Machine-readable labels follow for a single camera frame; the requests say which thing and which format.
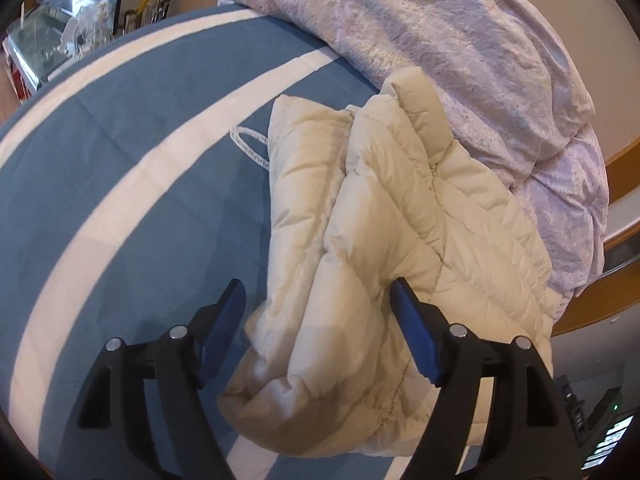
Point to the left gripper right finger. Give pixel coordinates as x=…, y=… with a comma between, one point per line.
x=424, y=329

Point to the black electronic device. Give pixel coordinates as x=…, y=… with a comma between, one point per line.
x=598, y=432

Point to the blue white striped bedsheet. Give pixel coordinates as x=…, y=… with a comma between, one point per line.
x=134, y=188

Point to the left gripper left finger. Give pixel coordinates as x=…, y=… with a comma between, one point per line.
x=213, y=331

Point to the lilac floral duvet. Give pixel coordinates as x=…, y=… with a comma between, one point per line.
x=512, y=95

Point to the beige quilted down jacket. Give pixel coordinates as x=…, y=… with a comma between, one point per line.
x=359, y=197

